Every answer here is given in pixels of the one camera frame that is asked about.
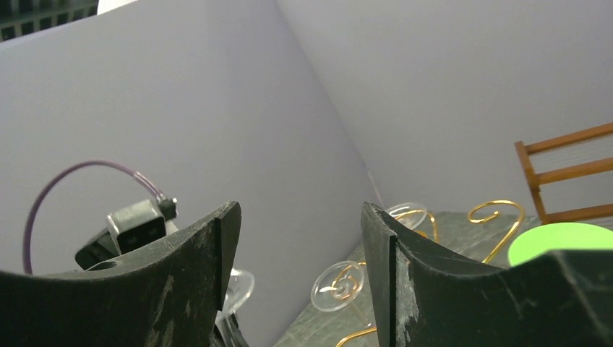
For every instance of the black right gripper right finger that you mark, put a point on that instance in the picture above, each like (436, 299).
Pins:
(424, 294)

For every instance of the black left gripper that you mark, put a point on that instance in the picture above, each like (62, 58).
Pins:
(98, 249)

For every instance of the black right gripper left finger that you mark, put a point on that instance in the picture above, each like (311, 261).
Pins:
(166, 293)

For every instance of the clear wine glass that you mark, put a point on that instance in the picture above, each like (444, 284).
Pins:
(240, 288)
(338, 286)
(410, 214)

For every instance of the green plastic wine glass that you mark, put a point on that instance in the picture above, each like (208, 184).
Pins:
(558, 236)

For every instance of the wooden three-tier shelf rack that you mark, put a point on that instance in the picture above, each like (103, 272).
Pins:
(535, 180)

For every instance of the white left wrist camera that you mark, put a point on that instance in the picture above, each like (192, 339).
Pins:
(143, 222)

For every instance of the gold wire wine glass rack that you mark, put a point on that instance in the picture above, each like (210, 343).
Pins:
(472, 233)

